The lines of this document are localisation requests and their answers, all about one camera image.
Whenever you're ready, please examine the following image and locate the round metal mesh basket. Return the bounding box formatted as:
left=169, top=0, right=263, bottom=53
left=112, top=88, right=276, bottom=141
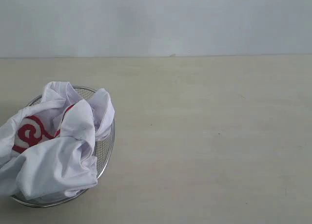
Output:
left=11, top=85, right=115, bottom=208

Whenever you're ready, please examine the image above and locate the white t-shirt red lettering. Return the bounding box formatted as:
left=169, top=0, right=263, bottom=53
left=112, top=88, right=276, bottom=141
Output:
left=0, top=82, right=115, bottom=201

